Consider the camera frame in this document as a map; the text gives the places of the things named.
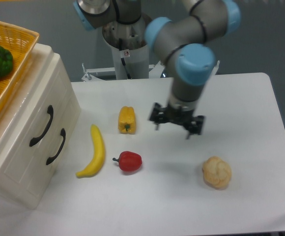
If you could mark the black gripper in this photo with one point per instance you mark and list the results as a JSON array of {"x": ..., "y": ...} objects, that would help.
[{"x": 178, "y": 116}]

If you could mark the black top drawer handle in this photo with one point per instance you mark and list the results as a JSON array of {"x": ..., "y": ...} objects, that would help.
[{"x": 41, "y": 125}]

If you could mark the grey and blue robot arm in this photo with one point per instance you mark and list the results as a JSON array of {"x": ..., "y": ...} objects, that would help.
[{"x": 180, "y": 48}]

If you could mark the white drawer cabinet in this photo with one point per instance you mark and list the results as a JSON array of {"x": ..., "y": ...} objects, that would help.
[{"x": 37, "y": 65}]

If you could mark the yellow bell pepper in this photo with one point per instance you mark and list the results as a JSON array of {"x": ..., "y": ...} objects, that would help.
[{"x": 127, "y": 120}]

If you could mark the red bell pepper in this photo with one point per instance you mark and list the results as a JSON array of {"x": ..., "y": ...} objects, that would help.
[{"x": 129, "y": 161}]

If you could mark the beige cauliflower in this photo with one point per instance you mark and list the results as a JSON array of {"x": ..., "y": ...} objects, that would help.
[{"x": 217, "y": 172}]

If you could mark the yellow banana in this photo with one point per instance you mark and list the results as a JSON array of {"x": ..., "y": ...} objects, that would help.
[{"x": 99, "y": 154}]

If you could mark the white metal mounting bracket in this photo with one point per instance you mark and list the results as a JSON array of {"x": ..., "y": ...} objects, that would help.
[{"x": 155, "y": 71}]

